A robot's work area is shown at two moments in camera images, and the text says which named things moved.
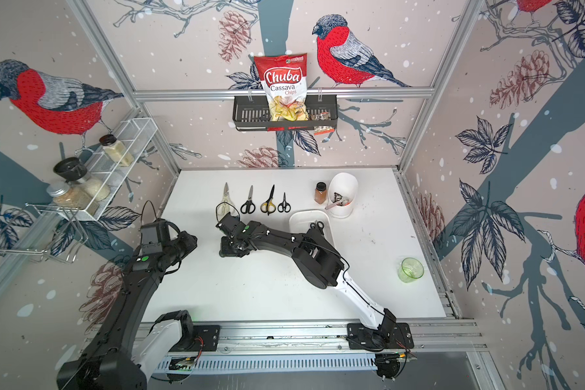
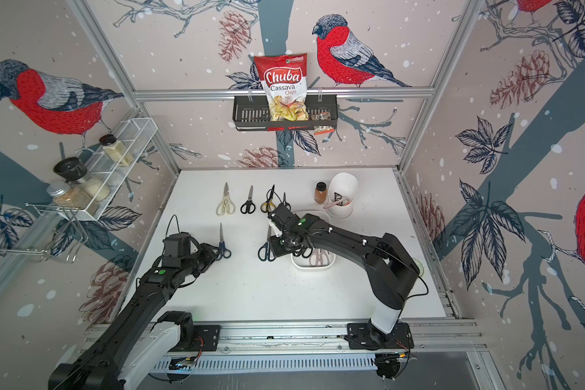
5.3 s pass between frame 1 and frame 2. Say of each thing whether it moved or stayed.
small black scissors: stayed
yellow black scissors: stayed
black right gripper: moved
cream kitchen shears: stayed
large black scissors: stayed
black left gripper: moved
